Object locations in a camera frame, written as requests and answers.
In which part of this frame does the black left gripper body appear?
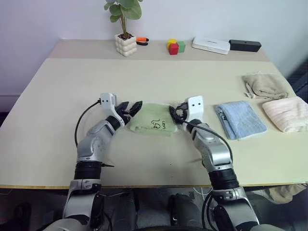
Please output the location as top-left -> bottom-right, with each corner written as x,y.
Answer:
115,105 -> 133,126

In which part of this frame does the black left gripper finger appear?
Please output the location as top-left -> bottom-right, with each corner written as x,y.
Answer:
116,101 -> 131,112
129,101 -> 144,118

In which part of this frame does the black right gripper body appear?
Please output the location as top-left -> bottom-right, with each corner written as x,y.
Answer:
176,107 -> 191,126

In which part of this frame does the green towel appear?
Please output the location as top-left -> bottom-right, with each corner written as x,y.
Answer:
128,102 -> 179,137

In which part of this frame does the blue folded towel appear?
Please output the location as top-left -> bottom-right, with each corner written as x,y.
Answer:
215,100 -> 268,141

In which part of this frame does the beige folded towel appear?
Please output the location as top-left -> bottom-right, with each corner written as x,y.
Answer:
242,71 -> 289,100

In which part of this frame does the pink folded towel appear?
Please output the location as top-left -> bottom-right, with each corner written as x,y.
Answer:
261,96 -> 308,133

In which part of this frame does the red cube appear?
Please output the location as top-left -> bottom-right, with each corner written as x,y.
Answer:
168,43 -> 179,56

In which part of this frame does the white bubble plant pot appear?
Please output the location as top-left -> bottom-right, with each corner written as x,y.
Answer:
115,32 -> 138,58

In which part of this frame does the white flat box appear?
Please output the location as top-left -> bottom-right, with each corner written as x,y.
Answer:
192,36 -> 231,55

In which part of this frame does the black long box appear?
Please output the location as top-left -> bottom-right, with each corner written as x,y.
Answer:
228,39 -> 262,52

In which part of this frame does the dark rounded shape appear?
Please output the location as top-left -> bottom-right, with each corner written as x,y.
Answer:
168,193 -> 193,227

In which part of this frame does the green leafy plant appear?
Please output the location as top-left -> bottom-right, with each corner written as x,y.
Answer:
104,0 -> 142,39

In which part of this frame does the dark ribbed object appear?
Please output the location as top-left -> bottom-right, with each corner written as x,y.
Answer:
286,64 -> 308,97

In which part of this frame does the crumpled beige cloth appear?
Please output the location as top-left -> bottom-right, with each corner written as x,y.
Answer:
268,183 -> 308,203

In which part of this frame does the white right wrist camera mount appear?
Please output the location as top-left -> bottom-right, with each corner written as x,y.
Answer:
185,95 -> 205,122

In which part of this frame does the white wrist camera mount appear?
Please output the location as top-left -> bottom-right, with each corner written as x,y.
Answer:
100,92 -> 124,126
185,95 -> 205,122

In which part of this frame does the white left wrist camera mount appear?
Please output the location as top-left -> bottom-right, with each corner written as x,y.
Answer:
100,92 -> 124,126

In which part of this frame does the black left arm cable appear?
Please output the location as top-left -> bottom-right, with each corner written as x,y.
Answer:
74,100 -> 102,149

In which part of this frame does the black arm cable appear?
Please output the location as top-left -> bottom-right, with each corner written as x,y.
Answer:
74,100 -> 102,149
182,121 -> 234,167

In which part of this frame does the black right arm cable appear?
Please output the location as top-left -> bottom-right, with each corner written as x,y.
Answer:
182,121 -> 234,167

